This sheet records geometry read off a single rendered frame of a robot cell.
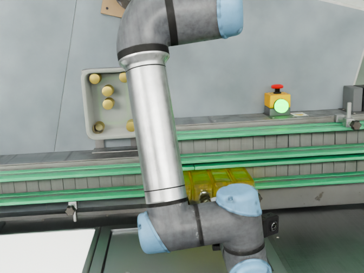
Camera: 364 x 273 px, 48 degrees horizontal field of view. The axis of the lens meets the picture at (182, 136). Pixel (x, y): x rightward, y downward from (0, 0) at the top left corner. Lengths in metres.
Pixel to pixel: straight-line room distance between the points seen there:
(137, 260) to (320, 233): 0.55
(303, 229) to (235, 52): 0.60
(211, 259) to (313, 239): 0.34
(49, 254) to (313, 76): 1.00
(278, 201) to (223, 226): 0.71
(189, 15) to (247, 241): 0.41
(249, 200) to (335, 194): 0.79
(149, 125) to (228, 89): 0.73
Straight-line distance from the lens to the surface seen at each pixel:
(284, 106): 1.37
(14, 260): 1.20
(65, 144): 1.47
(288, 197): 1.43
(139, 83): 0.74
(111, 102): 1.35
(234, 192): 0.73
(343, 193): 1.49
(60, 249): 1.20
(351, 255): 1.22
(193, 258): 1.09
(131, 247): 1.16
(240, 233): 0.74
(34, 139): 1.49
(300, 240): 1.27
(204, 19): 0.76
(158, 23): 0.75
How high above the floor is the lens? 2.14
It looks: 76 degrees down
